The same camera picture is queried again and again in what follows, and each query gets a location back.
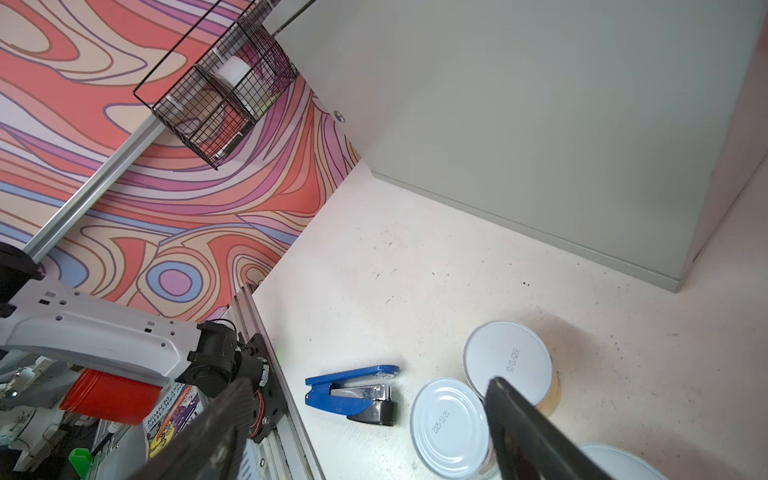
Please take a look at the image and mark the white lid can right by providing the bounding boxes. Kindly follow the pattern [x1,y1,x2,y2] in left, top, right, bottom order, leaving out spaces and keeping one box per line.
[580,444,667,480]

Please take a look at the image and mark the white lid can back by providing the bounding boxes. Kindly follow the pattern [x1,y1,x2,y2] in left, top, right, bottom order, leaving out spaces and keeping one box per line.
[462,321,561,417]

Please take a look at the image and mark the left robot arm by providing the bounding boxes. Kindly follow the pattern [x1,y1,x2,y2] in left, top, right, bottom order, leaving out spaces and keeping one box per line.
[1,243,270,398]

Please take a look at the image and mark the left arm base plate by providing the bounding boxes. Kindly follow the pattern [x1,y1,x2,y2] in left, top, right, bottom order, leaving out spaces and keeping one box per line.
[239,333,288,443]

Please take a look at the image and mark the red plastic bin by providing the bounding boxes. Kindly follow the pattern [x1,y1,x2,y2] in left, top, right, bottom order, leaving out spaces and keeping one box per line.
[60,369,162,426]

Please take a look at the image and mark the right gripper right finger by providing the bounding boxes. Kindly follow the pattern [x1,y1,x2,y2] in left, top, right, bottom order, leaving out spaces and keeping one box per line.
[484,377,608,479]

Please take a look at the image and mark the white lid can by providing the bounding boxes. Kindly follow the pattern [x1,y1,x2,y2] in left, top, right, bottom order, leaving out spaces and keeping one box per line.
[580,444,667,480]
[462,321,561,417]
[409,378,498,479]

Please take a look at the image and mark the grey metal cabinet box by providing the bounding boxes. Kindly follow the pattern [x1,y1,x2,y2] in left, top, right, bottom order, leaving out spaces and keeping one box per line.
[264,1,767,292]

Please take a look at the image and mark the white lid can front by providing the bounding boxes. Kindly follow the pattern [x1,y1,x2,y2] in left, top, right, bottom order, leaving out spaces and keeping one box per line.
[409,378,498,479]

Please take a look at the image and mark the green plastic object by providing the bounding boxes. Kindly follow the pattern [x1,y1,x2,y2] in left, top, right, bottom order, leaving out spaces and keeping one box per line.
[68,447,93,480]

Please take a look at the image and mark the aluminium front rail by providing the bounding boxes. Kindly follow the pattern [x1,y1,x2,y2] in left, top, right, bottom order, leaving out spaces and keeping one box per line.
[225,284,325,479]

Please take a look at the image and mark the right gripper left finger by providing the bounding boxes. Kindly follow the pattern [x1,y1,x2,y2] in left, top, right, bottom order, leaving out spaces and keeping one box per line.
[130,379,256,479]

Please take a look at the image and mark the white tape roll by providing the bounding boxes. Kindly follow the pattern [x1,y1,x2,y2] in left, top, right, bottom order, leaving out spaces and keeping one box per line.
[214,56,255,116]

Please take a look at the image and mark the black wire basket left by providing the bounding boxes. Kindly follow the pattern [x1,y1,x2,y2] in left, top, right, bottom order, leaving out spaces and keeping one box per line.
[133,1,299,169]

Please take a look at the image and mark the blue black stapler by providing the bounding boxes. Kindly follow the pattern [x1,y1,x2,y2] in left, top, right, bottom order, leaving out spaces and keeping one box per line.
[304,364,400,426]

